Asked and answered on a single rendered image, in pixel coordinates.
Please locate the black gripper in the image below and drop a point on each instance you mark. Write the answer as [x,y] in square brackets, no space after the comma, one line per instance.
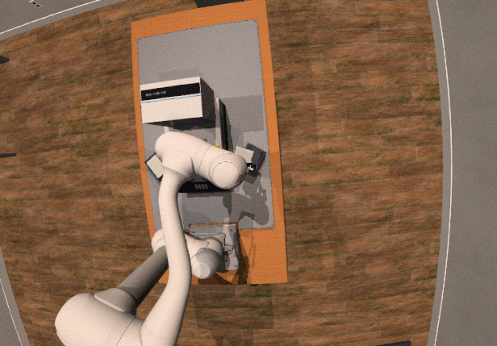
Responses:
[251,167]

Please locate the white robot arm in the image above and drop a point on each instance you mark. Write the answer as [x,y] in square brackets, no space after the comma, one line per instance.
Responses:
[108,318]

